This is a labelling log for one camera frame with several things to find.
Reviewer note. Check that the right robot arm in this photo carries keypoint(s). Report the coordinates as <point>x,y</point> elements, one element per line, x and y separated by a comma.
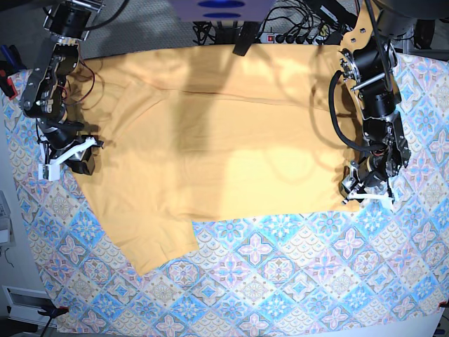
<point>61,140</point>

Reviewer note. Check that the red clamp right edge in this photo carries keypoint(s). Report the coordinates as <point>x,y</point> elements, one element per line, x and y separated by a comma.
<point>444,305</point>

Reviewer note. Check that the patterned blue tablecloth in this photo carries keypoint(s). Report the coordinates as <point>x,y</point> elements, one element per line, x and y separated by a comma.
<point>277,275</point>

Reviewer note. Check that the red-black clamp left lower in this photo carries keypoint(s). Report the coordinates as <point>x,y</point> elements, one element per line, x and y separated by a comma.
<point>52,312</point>

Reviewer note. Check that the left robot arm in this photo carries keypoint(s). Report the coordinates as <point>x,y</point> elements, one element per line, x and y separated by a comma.
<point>384,150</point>

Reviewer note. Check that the white box left edge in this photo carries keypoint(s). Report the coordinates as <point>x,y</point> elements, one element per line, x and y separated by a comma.
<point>7,238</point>

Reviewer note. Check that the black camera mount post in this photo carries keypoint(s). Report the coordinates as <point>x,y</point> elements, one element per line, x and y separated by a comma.
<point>246,38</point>

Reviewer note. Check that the red-black clamp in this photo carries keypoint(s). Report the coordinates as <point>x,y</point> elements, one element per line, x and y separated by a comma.
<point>52,312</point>
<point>8,68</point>

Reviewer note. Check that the red-black clamp left upper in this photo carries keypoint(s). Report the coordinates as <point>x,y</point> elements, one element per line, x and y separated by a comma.
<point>8,68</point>

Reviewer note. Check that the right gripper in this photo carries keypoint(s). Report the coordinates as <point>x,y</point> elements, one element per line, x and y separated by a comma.
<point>78,156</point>

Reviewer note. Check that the purple robot base plate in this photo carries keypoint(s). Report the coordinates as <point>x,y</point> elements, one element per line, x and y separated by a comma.
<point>237,10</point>

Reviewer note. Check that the yellow T-shirt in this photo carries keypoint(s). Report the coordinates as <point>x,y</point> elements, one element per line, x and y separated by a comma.
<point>201,134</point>

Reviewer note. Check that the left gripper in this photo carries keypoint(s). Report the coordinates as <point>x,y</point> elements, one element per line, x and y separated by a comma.
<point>361,182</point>

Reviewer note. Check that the white power strip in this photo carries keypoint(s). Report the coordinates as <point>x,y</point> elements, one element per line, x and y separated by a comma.
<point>272,38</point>

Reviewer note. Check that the white wall trunking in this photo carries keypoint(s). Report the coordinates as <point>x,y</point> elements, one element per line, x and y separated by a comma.
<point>25,304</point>

